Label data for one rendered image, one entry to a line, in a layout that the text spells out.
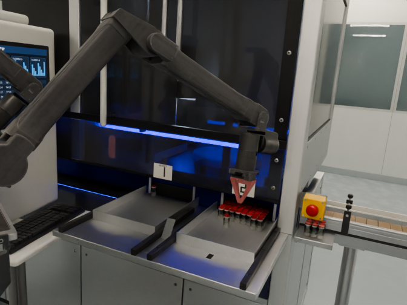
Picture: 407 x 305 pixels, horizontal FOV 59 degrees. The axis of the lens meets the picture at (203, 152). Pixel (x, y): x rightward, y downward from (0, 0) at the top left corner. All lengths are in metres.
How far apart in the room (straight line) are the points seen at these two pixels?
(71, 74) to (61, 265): 1.38
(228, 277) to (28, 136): 0.63
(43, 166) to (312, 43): 1.16
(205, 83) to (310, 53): 0.44
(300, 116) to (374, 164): 4.74
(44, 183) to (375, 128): 4.93
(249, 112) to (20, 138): 0.57
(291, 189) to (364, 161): 4.68
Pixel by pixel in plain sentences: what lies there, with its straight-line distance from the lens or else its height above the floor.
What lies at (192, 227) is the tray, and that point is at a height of 0.89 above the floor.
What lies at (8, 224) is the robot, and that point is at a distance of 0.98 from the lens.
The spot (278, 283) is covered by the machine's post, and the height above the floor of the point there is 0.68.
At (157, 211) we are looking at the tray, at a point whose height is 0.88.
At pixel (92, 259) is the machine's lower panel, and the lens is 1.84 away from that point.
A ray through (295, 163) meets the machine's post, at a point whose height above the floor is 1.14.
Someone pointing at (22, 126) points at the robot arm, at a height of 1.30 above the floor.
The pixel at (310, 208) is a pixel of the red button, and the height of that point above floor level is 1.01.
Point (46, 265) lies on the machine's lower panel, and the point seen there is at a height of 0.40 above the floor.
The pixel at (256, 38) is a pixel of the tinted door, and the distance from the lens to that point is 1.28.
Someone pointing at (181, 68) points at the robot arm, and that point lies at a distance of 0.87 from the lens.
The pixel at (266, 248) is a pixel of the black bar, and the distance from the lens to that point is 1.18.
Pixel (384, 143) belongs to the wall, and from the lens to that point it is 5.88.
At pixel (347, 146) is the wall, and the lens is 5.89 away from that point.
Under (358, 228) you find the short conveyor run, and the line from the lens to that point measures 1.41.
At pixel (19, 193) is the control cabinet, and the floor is 0.91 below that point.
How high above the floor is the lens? 1.43
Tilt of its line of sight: 13 degrees down
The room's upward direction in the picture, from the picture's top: 4 degrees clockwise
